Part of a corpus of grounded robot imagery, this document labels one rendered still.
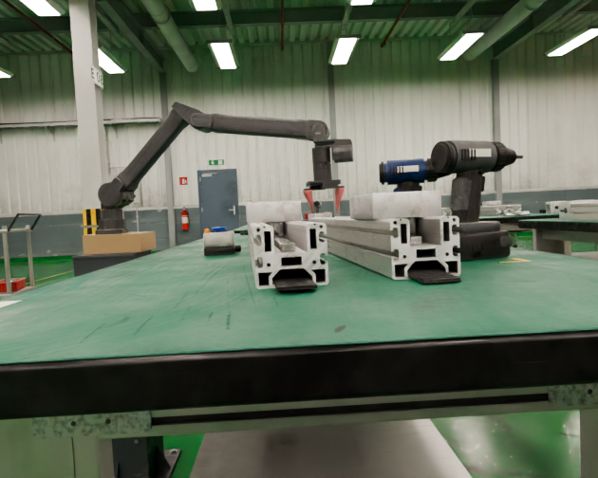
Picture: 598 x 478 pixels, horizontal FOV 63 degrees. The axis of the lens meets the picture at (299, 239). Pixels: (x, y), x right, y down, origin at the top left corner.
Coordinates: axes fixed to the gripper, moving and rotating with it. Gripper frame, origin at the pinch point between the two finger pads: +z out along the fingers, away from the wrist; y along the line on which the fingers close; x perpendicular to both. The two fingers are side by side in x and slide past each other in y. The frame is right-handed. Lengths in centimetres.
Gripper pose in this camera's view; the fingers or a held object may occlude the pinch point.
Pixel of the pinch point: (325, 210)
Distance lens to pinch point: 152.1
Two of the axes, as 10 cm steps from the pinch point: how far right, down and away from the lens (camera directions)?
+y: 9.9, -0.7, 1.1
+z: 0.7, 10.0, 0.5
